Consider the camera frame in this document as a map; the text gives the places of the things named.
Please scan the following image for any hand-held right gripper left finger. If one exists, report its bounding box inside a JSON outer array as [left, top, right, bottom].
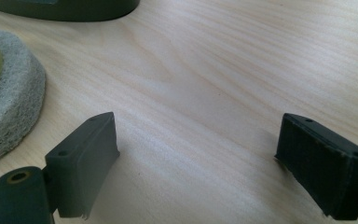
[[44, 111, 121, 220]]

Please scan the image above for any dark green round object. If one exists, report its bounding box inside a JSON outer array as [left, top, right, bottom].
[[0, 0, 141, 22]]

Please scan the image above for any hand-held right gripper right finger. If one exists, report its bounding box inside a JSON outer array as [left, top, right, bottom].
[[273, 112, 358, 221]]

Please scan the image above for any grey felt polishing wheel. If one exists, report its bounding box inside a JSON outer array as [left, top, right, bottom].
[[0, 27, 48, 167]]

